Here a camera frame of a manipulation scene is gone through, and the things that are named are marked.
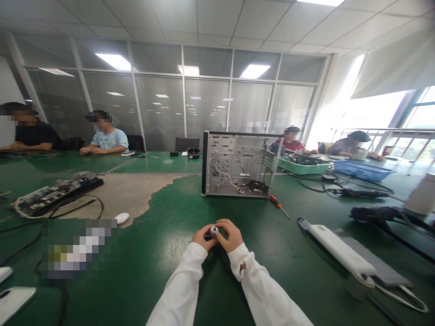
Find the person's left hand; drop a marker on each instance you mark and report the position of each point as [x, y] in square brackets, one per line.
[200, 235]

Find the person's right hand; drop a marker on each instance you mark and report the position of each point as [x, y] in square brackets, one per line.
[231, 235]

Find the small silver metal cylinder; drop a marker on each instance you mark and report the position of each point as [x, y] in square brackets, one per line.
[214, 231]

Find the open grey computer case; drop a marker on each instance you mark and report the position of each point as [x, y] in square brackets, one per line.
[238, 164]

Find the white computer mouse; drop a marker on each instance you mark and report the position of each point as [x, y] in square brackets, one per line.
[121, 217]

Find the black headset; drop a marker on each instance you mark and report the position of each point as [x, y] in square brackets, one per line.
[193, 153]

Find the black office chair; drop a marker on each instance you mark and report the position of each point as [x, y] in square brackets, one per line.
[134, 142]
[187, 144]

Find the green plastic basket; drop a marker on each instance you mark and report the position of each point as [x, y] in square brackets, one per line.
[303, 165]

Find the white power bank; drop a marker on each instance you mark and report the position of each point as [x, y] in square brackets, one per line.
[336, 247]

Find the white flat device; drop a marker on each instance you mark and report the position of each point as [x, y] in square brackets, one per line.
[127, 153]

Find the black electric screwdriver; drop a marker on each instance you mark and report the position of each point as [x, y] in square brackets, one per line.
[364, 193]

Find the grey smartphone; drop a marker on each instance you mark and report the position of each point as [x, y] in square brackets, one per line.
[370, 261]

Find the blue plastic basket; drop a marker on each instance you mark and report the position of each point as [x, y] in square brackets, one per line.
[363, 169]

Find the circuit board with components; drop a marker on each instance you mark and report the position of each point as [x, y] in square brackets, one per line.
[54, 192]

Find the white device with black lens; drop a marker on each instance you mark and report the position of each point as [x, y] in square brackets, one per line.
[13, 299]

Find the white roller blind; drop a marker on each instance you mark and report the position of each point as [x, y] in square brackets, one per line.
[394, 64]

